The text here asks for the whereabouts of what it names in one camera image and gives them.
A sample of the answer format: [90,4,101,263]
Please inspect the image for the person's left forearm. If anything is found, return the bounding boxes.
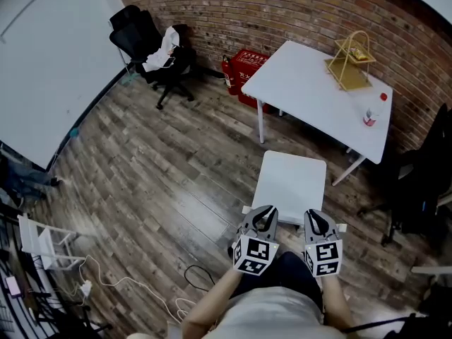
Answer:
[181,268,245,339]

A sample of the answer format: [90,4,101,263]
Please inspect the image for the thin black cable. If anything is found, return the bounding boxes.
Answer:
[340,313,420,334]

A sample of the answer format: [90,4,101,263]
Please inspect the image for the pink smartphone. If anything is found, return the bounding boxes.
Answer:
[4,275,23,299]

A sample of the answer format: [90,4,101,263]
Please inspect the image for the white charging cable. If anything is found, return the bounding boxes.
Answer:
[76,254,198,325]

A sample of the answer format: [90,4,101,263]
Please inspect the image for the white furniture rail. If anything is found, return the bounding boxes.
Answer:
[410,264,452,275]

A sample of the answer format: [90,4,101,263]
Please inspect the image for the person's right forearm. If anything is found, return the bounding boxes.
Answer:
[319,274,355,335]

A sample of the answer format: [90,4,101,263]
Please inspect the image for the red fire extinguisher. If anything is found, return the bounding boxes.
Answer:
[220,54,237,90]

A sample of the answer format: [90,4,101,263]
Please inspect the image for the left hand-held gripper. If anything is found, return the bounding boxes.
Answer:
[232,205,280,277]

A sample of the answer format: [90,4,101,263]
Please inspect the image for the black jacket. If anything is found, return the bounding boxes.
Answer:
[169,23,198,83]

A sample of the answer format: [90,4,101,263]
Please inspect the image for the clear bottle with red cap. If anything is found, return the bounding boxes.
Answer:
[362,92,389,128]

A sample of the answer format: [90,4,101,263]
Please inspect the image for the white crumpled cloth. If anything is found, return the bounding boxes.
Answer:
[145,26,182,73]

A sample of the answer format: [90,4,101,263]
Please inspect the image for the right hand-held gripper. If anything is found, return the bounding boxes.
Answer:
[304,208,343,278]

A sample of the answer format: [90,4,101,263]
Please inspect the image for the black mesh office chair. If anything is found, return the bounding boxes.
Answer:
[108,4,199,111]

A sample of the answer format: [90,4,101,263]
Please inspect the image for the blue grey clothing pile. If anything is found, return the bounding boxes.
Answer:
[0,149,61,206]

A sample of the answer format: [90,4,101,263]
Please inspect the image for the red fire equipment box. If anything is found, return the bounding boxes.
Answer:
[230,48,272,114]

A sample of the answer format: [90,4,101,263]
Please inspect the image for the person's grey shirt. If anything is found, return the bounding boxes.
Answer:
[210,287,349,339]

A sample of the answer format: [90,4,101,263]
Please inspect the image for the small white shelf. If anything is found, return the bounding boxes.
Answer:
[16,213,88,272]

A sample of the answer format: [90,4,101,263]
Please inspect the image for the white chair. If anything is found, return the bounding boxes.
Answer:
[242,150,347,233]

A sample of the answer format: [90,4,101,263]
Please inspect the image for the white desk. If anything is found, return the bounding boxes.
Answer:
[240,40,394,187]

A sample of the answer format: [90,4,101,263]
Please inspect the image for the gold wire rack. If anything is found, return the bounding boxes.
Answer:
[323,30,378,92]

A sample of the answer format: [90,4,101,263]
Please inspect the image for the black cable loop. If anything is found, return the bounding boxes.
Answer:
[183,263,217,293]

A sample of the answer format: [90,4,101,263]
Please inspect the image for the person's dark trousers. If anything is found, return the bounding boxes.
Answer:
[229,251,324,312]

